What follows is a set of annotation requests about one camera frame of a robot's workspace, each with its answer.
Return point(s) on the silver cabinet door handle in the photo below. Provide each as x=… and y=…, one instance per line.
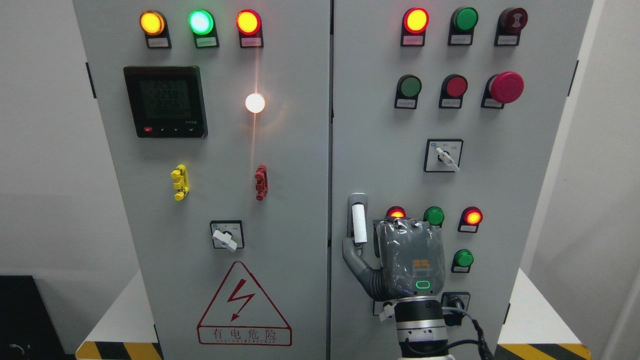
x=356, y=221

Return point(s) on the left grey cabinet door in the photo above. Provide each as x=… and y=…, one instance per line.
x=286, y=234

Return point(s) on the grey cabinet door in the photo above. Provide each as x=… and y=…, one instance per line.
x=379, y=150
x=286, y=234

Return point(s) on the right grey cabinet door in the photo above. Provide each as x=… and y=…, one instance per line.
x=379, y=150

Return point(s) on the red indicator light left door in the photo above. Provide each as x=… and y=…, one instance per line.
x=249, y=25

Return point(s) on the red terminal connector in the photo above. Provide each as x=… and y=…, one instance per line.
x=261, y=186

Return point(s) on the red lit indicator lower left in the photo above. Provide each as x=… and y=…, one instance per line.
x=396, y=212

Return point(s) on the red lit indicator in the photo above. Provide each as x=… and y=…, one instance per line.
x=470, y=219
x=396, y=212

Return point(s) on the white lit indicator light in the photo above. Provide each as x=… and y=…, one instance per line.
x=255, y=103

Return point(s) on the green indicator lower middle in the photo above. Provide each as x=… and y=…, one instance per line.
x=434, y=215

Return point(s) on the green push button upper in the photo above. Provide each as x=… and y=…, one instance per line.
x=408, y=89

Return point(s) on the green push button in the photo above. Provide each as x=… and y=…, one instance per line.
x=408, y=89
x=462, y=262

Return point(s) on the yellow terminal connector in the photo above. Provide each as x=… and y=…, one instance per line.
x=180, y=182

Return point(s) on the red electric hazard warning sticker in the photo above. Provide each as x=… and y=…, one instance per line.
x=242, y=314

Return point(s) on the red lit indicator lower right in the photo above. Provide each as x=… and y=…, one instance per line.
x=470, y=219

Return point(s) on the green push button lower right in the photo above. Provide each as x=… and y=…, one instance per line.
x=462, y=262

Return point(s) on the red push button upper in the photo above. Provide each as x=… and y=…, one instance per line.
x=453, y=88

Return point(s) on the black digital power meter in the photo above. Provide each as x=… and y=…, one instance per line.
x=166, y=101

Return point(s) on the red indicator light right top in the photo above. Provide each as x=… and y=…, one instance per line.
x=414, y=24

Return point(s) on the green lit indicator light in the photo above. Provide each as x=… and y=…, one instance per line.
x=204, y=29

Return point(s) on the red emergency stop mushroom button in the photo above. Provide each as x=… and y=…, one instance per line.
x=503, y=88

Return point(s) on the green indicator light right top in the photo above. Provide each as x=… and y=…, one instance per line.
x=462, y=24

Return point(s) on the yellow indicator light top left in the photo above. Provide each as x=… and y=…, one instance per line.
x=156, y=29

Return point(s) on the dark red buzzer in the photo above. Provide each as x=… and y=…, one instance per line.
x=509, y=26

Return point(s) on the white platform with hazard stripes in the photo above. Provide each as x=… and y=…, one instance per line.
x=533, y=329

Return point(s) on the black box lower left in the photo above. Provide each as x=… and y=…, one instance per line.
x=26, y=330

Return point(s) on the left door rotary selector switch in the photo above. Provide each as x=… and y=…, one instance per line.
x=227, y=234

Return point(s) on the upper right rotary selector switch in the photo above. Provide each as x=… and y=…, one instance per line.
x=443, y=155

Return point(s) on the bottom white lever selector switch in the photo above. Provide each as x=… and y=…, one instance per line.
x=383, y=310

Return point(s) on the bottom black knob selector switch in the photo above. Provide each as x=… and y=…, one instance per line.
x=459, y=300

